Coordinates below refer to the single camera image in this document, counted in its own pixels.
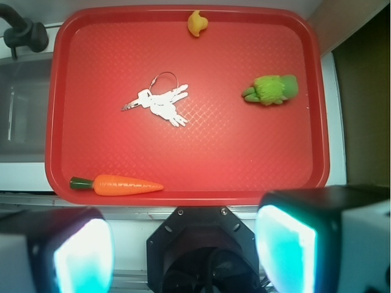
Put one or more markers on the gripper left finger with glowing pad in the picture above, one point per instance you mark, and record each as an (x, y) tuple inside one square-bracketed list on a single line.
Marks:
[(57, 250)]

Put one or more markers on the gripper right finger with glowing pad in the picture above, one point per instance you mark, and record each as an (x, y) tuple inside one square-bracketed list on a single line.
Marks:
[(330, 239)]

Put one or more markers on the green plush animal toy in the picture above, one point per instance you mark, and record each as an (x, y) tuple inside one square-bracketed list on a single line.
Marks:
[(272, 89)]

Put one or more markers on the orange toy carrot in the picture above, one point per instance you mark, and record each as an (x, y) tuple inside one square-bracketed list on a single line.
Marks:
[(114, 185)]

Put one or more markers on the red plastic tray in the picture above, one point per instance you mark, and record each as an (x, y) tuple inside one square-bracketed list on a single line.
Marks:
[(230, 152)]

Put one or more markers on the steel sink basin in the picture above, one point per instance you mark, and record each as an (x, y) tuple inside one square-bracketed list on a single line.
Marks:
[(24, 108)]

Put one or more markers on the silver key bunch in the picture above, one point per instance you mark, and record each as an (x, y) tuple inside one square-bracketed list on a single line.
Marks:
[(162, 105)]

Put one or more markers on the black sink faucet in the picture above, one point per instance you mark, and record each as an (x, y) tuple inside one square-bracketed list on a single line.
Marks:
[(23, 32)]

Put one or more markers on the yellow rubber duck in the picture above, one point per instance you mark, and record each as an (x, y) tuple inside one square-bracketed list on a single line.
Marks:
[(197, 23)]

